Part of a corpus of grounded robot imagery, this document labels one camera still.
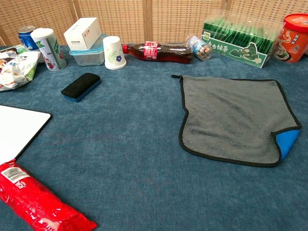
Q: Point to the grey and blue cloth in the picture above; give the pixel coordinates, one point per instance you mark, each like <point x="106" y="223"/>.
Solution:
<point x="228" y="113"/>

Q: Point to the blue carpet table cover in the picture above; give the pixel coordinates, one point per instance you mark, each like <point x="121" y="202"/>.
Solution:
<point x="134" y="144"/>

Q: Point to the cola bottle with red label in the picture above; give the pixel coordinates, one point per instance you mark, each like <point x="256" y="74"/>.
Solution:
<point x="168" y="53"/>

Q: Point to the white paper cup with flower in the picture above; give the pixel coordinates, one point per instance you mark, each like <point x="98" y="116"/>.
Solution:
<point x="114" y="54"/>

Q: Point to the black and blue board eraser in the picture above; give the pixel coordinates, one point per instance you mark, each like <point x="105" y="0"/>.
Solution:
<point x="80" y="87"/>

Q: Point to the small clear candy bottle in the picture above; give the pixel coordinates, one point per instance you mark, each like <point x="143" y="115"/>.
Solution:
<point x="199" y="47"/>

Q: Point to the clear container with blue lid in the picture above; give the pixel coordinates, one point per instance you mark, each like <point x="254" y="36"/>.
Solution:
<point x="87" y="57"/>

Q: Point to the wicker folding screen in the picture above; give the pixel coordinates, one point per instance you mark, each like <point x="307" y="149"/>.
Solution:
<point x="168" y="21"/>

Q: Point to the white cardboard box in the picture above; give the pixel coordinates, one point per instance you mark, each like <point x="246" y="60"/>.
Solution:
<point x="83" y="33"/>

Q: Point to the clear box of green tea sachets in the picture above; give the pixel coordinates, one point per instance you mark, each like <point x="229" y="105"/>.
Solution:
<point x="240" y="45"/>

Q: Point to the white and green snack canister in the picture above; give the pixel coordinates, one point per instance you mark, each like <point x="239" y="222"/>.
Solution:
<point x="51" y="51"/>

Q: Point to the white rectangular board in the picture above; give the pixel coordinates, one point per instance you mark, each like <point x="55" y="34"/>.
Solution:
<point x="16" y="130"/>

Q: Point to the white and green snack bag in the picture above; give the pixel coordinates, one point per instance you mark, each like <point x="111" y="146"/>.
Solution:
<point x="18" y="69"/>

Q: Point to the red snack package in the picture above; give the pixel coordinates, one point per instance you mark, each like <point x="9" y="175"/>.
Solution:
<point x="36" y="202"/>

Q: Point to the light green small pack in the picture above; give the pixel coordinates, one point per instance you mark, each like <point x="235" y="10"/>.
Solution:
<point x="21" y="49"/>

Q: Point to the blue drink can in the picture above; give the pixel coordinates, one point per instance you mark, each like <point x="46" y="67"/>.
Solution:
<point x="27" y="38"/>

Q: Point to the orange instant noodle cup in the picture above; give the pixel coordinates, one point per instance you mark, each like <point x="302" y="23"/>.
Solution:
<point x="292" y="38"/>

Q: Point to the dark brown biscuit package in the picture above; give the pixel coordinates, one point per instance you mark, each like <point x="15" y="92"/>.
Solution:
<point x="4" y="48"/>

